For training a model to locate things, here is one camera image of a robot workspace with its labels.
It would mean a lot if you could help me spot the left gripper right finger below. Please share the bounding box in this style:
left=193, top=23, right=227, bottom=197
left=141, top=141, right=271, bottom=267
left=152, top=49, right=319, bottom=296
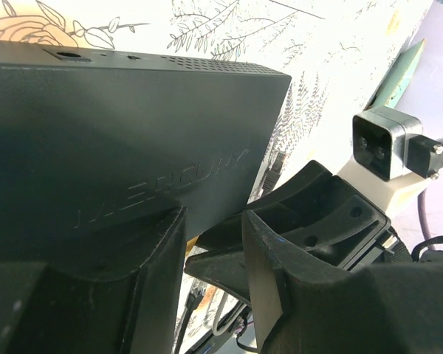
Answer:
left=242, top=210, right=443, bottom=353

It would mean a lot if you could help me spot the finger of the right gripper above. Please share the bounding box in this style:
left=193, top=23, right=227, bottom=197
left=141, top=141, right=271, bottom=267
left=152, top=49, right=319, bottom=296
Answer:
left=185, top=249, right=251, bottom=306

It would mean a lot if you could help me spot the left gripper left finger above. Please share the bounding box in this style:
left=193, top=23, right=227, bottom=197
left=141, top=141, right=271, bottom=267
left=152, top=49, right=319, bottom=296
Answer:
left=0, top=208, right=187, bottom=353

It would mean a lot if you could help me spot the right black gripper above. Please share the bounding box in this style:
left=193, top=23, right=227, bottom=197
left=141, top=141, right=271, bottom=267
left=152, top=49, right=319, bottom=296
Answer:
left=195, top=160, right=414, bottom=272

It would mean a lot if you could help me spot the black power cable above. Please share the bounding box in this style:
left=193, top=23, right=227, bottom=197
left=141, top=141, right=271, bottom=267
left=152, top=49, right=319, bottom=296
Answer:
left=175, top=283, right=267, bottom=354

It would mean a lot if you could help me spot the black network switch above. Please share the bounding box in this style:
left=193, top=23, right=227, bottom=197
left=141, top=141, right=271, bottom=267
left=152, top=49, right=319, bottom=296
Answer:
left=0, top=41, right=291, bottom=260

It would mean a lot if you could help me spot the floral table mat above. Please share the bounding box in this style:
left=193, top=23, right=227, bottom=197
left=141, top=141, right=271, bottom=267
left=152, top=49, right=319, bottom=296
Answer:
left=0, top=0, right=439, bottom=354

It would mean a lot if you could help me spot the mint green square tray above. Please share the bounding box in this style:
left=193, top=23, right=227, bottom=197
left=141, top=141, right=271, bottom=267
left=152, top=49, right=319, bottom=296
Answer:
left=365, top=39, right=426, bottom=110

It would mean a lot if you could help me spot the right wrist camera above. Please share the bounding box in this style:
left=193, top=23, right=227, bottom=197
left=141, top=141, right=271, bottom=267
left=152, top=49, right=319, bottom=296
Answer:
left=339, top=106, right=443, bottom=211

